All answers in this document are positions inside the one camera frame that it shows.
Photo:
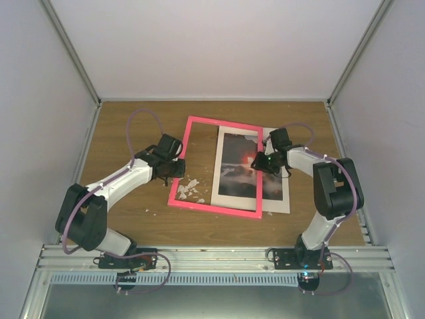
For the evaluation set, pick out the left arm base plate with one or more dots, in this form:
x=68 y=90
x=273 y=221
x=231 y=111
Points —
x=146 y=262

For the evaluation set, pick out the white debris pile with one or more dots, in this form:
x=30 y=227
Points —
x=187 y=191

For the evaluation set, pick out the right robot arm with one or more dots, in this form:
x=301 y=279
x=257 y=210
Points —
x=337 y=192

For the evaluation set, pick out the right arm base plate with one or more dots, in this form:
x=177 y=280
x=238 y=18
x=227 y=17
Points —
x=287 y=259

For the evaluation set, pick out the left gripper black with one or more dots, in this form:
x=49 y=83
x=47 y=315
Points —
x=180 y=171

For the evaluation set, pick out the aluminium front rail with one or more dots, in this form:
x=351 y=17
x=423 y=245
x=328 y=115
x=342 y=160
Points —
x=218 y=259

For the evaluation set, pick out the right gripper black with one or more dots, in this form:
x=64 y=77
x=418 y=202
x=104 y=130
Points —
x=259 y=166

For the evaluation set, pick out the grey slotted cable duct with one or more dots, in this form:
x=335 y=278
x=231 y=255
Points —
x=180 y=278

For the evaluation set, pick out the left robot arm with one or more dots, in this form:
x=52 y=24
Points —
x=83 y=216

